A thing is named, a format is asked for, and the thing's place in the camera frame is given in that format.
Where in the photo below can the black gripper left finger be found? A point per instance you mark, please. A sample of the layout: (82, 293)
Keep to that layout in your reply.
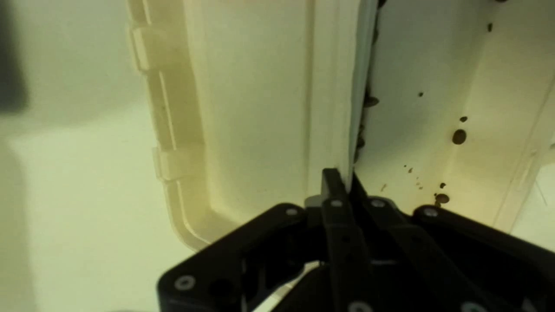
(271, 260)

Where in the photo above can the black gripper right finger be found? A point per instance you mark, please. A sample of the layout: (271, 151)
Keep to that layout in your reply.
(462, 266)

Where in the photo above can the beige takeaway clamshell pack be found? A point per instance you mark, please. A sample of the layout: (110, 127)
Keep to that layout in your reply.
(254, 104)

